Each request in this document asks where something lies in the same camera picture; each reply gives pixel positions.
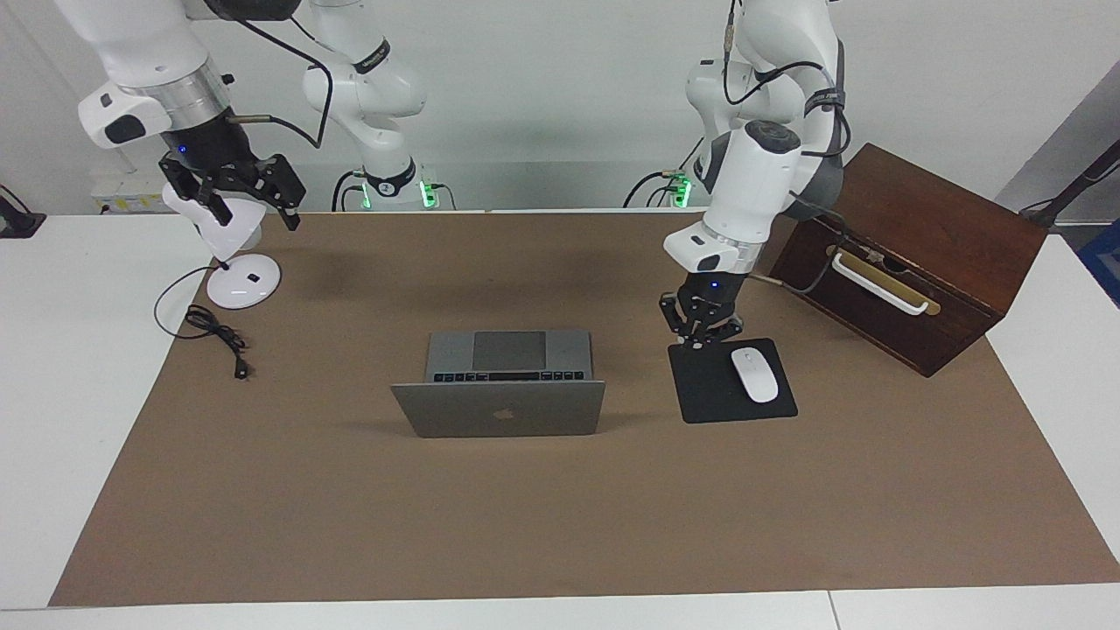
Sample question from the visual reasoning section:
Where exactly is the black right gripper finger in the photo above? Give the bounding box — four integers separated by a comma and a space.
159, 156, 233, 227
254, 154, 307, 231

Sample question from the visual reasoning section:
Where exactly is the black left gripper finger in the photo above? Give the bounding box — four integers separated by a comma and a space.
702, 311, 745, 347
661, 296, 701, 351

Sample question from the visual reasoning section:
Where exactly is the silver grey laptop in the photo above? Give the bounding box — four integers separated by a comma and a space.
390, 330, 606, 439

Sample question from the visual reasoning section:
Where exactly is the white computer mouse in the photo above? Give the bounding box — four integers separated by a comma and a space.
731, 347, 780, 404

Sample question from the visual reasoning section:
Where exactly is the black mouse pad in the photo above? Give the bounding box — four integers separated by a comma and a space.
668, 338, 799, 425

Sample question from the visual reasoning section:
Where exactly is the white power strip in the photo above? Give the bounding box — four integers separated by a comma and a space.
90, 169, 172, 215

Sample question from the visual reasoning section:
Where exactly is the white desk lamp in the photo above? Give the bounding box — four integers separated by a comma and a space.
162, 179, 283, 310

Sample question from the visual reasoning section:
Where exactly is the brown table mat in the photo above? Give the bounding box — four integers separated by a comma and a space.
48, 210, 1120, 607

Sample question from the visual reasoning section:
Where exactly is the dark brown wooden box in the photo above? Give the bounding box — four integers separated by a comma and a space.
768, 143, 1049, 378

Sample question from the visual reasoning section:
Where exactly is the black stand pole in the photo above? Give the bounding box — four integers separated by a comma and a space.
1019, 138, 1120, 230

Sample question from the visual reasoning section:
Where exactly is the blue crate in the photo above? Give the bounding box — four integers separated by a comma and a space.
1078, 219, 1120, 309

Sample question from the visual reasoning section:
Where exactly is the black right arm base cable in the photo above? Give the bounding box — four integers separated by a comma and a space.
331, 169, 367, 213

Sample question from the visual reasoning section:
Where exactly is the black arm base cable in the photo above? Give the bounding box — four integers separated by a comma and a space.
331, 169, 367, 213
623, 129, 708, 209

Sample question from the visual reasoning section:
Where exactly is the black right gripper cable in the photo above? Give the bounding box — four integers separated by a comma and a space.
232, 17, 333, 150

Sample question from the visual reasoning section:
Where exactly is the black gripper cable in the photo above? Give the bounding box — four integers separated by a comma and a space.
232, 17, 333, 150
748, 197, 851, 294

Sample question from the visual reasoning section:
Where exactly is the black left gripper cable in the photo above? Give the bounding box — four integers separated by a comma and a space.
748, 197, 851, 294

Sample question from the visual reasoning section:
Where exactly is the black left arm base cable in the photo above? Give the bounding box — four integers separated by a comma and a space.
623, 129, 708, 209

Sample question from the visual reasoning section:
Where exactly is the black lamp power cable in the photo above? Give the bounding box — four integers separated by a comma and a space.
154, 265, 253, 381

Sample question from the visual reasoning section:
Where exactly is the white box handle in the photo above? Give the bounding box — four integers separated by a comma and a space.
829, 251, 930, 316

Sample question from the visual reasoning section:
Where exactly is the black clamp mount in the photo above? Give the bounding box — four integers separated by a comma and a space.
0, 185, 46, 239

